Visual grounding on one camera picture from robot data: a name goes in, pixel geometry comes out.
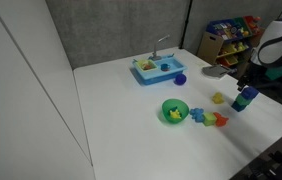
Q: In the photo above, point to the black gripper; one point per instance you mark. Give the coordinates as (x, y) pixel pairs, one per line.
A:
(246, 81)

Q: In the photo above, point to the neon blue block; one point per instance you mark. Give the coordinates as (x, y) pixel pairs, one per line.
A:
(249, 92)

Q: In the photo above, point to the orange toy animal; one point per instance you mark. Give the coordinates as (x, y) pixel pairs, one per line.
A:
(221, 119)

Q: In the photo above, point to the lime green block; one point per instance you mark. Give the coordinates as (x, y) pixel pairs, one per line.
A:
(209, 119)

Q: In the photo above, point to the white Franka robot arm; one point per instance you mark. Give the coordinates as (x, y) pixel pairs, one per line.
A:
(277, 40)

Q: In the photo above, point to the navy blue block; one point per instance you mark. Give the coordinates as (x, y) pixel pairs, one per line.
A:
(237, 107)

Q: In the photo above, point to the yellow toy duck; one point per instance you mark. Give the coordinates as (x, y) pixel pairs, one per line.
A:
(218, 97)

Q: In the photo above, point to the green toy piece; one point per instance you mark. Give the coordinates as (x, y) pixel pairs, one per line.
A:
(281, 71)

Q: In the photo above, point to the wooden toy bin shelf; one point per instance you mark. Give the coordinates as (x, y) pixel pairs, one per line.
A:
(231, 43)

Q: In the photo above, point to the light blue toy animal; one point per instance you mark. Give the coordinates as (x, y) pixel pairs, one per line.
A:
(197, 114)

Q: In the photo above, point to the yellow star toy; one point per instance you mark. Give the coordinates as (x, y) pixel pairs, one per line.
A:
(175, 114)

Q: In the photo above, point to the blue toy cup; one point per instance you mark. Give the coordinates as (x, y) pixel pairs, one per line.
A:
(165, 67)

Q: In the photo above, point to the light blue toy sink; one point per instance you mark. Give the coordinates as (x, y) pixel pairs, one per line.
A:
(159, 76)

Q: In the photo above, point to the grey toy faucet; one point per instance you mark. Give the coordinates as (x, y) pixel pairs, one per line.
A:
(156, 50)

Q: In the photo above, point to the grey metal plate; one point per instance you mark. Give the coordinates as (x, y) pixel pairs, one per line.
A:
(217, 70)

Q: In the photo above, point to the dark blue ball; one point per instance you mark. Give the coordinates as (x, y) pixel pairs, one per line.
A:
(180, 79)

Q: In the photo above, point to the green plastic bowl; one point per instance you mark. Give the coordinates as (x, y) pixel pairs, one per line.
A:
(167, 108)

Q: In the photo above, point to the black tripod pole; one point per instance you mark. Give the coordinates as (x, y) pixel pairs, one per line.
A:
(185, 23)

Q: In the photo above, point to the yellow green sink basket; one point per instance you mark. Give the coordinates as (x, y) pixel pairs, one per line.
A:
(146, 64)

